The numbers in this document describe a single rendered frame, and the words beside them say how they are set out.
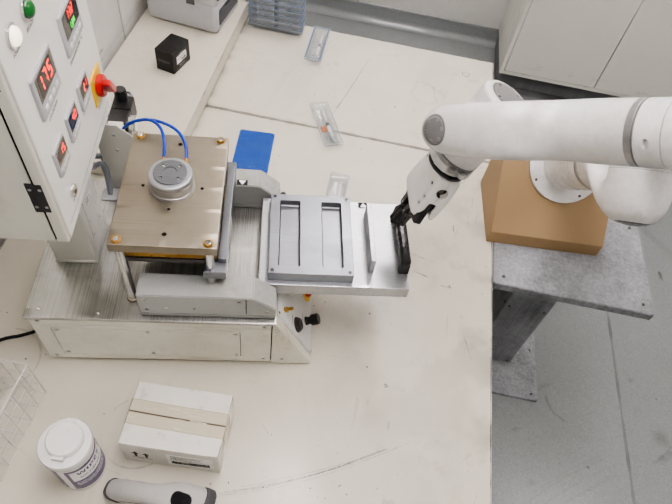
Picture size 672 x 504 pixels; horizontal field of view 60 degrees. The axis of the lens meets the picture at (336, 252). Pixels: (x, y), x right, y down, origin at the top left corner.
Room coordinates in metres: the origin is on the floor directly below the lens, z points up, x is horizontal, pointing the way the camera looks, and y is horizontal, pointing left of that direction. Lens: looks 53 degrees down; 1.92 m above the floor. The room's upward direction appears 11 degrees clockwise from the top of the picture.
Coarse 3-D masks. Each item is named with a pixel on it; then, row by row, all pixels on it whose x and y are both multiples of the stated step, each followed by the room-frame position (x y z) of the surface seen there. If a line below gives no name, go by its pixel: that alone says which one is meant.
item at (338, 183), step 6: (330, 174) 1.12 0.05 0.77; (336, 174) 1.12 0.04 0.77; (342, 174) 1.13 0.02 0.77; (330, 180) 1.10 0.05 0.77; (336, 180) 1.10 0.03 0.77; (342, 180) 1.10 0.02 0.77; (348, 180) 1.11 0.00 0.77; (330, 186) 1.07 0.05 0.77; (336, 186) 1.08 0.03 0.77; (342, 186) 1.08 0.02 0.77; (330, 192) 1.05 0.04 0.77; (336, 192) 1.06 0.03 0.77; (342, 192) 1.06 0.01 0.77
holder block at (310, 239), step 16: (272, 208) 0.77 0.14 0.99; (288, 208) 0.80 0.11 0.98; (304, 208) 0.79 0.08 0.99; (320, 208) 0.80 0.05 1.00; (336, 208) 0.82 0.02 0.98; (272, 224) 0.73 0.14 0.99; (288, 224) 0.75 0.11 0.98; (304, 224) 0.75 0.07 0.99; (320, 224) 0.76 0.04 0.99; (336, 224) 0.78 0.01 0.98; (272, 240) 0.69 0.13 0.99; (288, 240) 0.71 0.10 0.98; (304, 240) 0.71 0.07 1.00; (320, 240) 0.72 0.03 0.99; (336, 240) 0.74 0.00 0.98; (272, 256) 0.66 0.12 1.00; (288, 256) 0.67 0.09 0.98; (304, 256) 0.67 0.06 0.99; (320, 256) 0.68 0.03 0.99; (336, 256) 0.70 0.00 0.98; (352, 256) 0.69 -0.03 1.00; (272, 272) 0.62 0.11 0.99; (288, 272) 0.63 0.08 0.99; (304, 272) 0.63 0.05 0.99; (320, 272) 0.64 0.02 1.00; (336, 272) 0.65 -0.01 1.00; (352, 272) 0.65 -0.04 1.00
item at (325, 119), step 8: (312, 104) 1.39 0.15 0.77; (320, 104) 1.39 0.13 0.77; (328, 104) 1.40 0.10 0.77; (320, 112) 1.36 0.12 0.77; (328, 112) 1.37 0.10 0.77; (320, 120) 1.32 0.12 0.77; (328, 120) 1.33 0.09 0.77; (320, 128) 1.29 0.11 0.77; (328, 128) 1.30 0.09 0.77; (336, 128) 1.30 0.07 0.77; (328, 136) 1.26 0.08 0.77; (336, 136) 1.27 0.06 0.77
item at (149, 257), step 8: (224, 192) 0.75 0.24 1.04; (128, 256) 0.57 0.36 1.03; (136, 256) 0.58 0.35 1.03; (144, 256) 0.58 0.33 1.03; (152, 256) 0.58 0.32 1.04; (160, 256) 0.58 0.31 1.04; (168, 256) 0.58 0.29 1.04; (176, 256) 0.59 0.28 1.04; (184, 256) 0.59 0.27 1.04; (192, 256) 0.59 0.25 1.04; (200, 256) 0.59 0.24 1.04; (216, 256) 0.60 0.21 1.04
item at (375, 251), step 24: (264, 216) 0.77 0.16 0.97; (360, 216) 0.82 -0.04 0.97; (384, 216) 0.83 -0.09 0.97; (264, 240) 0.71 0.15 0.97; (360, 240) 0.76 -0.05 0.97; (384, 240) 0.77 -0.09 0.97; (264, 264) 0.65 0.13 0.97; (360, 264) 0.70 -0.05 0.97; (384, 264) 0.71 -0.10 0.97; (288, 288) 0.62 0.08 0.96; (312, 288) 0.62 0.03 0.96; (336, 288) 0.63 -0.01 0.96; (360, 288) 0.64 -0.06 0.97; (384, 288) 0.65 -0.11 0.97; (408, 288) 0.66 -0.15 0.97
